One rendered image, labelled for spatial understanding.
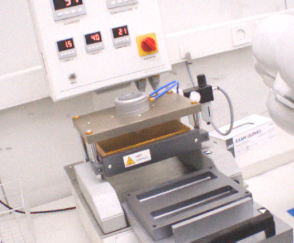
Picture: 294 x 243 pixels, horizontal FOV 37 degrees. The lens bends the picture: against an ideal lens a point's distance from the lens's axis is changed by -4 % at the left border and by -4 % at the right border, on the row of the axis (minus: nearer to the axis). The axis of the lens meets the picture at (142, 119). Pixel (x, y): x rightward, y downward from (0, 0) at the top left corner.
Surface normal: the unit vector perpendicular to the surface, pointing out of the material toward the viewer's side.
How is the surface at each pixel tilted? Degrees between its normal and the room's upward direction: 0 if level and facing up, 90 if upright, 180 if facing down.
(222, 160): 41
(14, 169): 90
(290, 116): 100
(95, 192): 0
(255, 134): 87
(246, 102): 90
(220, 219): 90
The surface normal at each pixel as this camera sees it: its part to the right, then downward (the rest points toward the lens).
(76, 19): 0.32, 0.22
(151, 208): -0.19, -0.94
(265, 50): -0.70, 0.25
